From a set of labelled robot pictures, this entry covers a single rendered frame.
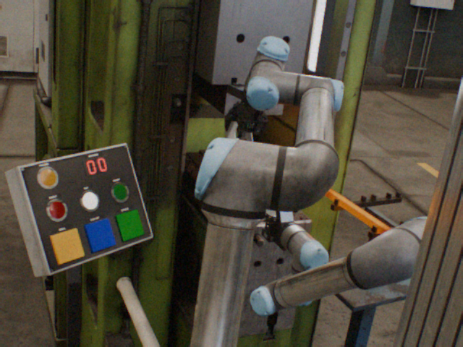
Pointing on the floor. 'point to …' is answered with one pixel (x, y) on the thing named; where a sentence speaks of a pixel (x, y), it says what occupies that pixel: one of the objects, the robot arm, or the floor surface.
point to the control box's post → (73, 285)
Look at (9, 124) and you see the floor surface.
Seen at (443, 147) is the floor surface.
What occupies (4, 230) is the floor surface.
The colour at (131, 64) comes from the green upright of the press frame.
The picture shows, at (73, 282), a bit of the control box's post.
